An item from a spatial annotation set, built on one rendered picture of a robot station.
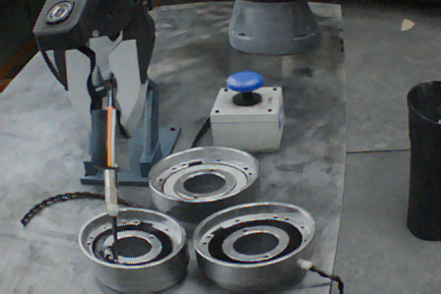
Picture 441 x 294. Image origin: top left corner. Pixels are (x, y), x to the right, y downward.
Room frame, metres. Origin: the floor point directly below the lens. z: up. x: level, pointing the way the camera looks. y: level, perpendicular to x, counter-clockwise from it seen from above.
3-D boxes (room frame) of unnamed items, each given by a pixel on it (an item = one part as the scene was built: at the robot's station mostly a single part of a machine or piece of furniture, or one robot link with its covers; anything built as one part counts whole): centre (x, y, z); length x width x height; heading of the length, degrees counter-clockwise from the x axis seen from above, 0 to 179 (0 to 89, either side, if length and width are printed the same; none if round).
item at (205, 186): (0.62, 0.02, 0.82); 0.10 x 0.10 x 0.04
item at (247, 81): (0.77, -0.03, 0.85); 0.04 x 0.04 x 0.05
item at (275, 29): (1.09, -0.10, 0.85); 0.15 x 0.15 x 0.10
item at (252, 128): (0.77, -0.03, 0.82); 0.08 x 0.07 x 0.05; 168
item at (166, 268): (0.52, 0.09, 0.82); 0.10 x 0.10 x 0.04
